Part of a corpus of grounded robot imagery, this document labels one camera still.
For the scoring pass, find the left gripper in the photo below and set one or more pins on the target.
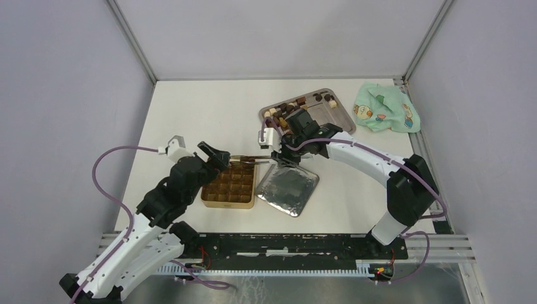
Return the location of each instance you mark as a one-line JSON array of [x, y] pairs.
[[218, 162]]

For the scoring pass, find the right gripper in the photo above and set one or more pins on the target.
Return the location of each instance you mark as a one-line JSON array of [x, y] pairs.
[[284, 159]]

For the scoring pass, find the metal serving tongs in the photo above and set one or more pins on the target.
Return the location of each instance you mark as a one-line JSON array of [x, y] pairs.
[[263, 159]]

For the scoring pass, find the gold chocolate box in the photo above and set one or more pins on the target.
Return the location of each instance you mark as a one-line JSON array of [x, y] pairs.
[[233, 188]]

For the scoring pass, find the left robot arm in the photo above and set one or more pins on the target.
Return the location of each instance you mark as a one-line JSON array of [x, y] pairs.
[[152, 237]]

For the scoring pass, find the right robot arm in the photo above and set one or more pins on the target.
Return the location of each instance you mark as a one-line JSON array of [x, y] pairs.
[[410, 187]]

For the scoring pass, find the silver box lid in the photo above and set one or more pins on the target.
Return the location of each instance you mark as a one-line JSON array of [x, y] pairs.
[[287, 188]]

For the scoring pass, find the steel tray with chocolates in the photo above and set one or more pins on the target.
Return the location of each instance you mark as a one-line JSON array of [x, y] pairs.
[[323, 106]]

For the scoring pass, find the green printed cloth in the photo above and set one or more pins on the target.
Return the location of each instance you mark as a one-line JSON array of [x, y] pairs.
[[380, 107]]

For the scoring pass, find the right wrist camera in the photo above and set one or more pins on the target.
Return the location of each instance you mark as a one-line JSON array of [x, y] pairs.
[[269, 138]]

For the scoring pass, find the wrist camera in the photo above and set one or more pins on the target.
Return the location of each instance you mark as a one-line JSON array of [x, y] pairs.
[[269, 138], [175, 149]]

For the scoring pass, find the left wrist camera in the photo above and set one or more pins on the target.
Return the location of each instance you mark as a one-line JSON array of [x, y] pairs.
[[175, 149]]

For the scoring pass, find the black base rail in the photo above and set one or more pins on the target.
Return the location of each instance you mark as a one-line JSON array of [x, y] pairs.
[[263, 252]]

